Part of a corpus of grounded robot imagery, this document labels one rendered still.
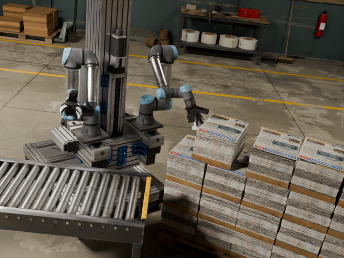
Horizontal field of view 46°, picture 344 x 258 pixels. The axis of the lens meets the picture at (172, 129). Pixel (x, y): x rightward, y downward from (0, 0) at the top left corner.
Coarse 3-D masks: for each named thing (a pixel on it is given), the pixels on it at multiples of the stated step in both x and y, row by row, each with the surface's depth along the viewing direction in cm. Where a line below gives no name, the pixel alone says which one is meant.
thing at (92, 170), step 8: (0, 160) 260; (8, 160) 261; (16, 160) 262; (24, 160) 263; (40, 168) 261; (64, 168) 261; (72, 168) 261; (80, 168) 262; (88, 168) 263; (96, 168) 265; (104, 168) 266; (48, 176) 264; (80, 176) 263; (112, 176) 263; (120, 176) 263; (144, 176) 263; (88, 184) 266; (120, 184) 265; (144, 184) 265
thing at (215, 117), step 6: (216, 114) 303; (210, 120) 292; (216, 120) 293; (222, 120) 294; (228, 120) 296; (234, 120) 297; (240, 120) 299; (234, 126) 287; (240, 126) 289; (246, 126) 290; (246, 132) 298
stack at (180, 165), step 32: (192, 160) 284; (192, 192) 294; (224, 192) 283; (256, 192) 273; (288, 192) 264; (192, 224) 305; (256, 224) 280; (288, 224) 271; (320, 224) 262; (224, 256) 302; (256, 256) 291; (288, 256) 280
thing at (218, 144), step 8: (200, 128) 277; (208, 128) 278; (216, 128) 280; (224, 128) 283; (200, 136) 275; (208, 136) 273; (216, 136) 270; (224, 136) 271; (232, 136) 272; (240, 136) 275; (200, 144) 278; (208, 144) 275; (216, 144) 273; (224, 144) 270; (232, 144) 267; (200, 152) 280; (208, 152) 278; (216, 152) 275; (224, 152) 272; (232, 152) 270; (216, 160) 277; (224, 160) 275; (232, 160) 277
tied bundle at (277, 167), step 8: (256, 152) 262; (264, 152) 260; (256, 160) 264; (264, 160) 262; (272, 160) 259; (280, 160) 257; (288, 160) 255; (248, 168) 268; (256, 168) 266; (264, 168) 264; (272, 168) 262; (280, 168) 260; (288, 168) 258; (272, 176) 264; (280, 176) 261; (288, 176) 259
